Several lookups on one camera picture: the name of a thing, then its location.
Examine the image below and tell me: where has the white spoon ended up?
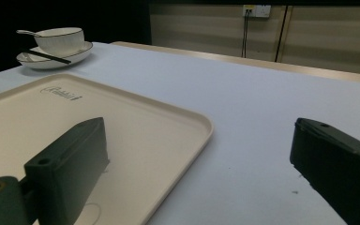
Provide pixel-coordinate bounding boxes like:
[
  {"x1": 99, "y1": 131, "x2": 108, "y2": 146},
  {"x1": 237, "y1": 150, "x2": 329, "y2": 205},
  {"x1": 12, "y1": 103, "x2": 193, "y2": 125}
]
[{"x1": 16, "y1": 29, "x2": 43, "y2": 38}]

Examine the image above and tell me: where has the white tablecloth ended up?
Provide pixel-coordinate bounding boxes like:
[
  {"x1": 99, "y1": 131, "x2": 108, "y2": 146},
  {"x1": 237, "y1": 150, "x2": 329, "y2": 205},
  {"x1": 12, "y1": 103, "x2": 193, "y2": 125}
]
[{"x1": 0, "y1": 41, "x2": 360, "y2": 225}]

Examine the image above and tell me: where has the beige plastic tray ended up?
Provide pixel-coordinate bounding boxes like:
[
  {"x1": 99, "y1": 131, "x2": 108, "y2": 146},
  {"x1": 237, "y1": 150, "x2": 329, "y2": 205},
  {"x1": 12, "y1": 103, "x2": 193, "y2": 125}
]
[{"x1": 0, "y1": 73, "x2": 215, "y2": 225}]

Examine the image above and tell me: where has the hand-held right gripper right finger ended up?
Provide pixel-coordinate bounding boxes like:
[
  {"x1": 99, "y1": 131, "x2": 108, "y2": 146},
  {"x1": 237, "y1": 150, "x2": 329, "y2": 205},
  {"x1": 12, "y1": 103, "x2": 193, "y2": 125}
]
[{"x1": 289, "y1": 117, "x2": 360, "y2": 225}]

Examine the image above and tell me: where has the white plate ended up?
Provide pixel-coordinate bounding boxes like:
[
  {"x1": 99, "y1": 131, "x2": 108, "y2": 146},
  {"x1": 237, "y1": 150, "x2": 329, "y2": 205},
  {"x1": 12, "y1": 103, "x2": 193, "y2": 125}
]
[{"x1": 16, "y1": 40, "x2": 94, "y2": 70}]

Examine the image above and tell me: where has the black chopstick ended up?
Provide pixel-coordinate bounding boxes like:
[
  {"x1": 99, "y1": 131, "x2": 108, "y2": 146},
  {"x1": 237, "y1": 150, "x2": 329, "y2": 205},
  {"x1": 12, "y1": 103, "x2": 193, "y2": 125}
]
[{"x1": 24, "y1": 48, "x2": 72, "y2": 66}]

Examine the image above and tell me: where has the white ribbed bowl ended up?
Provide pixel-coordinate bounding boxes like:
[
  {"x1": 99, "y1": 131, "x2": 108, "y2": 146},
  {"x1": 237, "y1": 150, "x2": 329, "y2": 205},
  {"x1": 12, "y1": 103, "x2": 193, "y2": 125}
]
[{"x1": 34, "y1": 26, "x2": 85, "y2": 58}]

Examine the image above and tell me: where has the white wall socket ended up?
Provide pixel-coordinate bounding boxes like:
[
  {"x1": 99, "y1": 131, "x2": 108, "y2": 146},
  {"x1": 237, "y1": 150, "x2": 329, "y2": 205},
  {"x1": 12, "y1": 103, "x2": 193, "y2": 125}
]
[{"x1": 242, "y1": 4, "x2": 272, "y2": 19}]

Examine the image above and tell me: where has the black cable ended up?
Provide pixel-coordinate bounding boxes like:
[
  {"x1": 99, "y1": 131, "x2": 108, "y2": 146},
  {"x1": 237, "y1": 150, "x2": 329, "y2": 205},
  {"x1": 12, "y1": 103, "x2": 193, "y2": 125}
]
[
  {"x1": 274, "y1": 5, "x2": 290, "y2": 63},
  {"x1": 241, "y1": 8, "x2": 251, "y2": 59}
]

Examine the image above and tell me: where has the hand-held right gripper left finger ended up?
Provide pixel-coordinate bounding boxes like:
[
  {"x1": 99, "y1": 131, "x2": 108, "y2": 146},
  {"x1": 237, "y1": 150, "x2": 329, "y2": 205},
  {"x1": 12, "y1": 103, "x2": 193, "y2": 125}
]
[{"x1": 23, "y1": 116, "x2": 111, "y2": 225}]

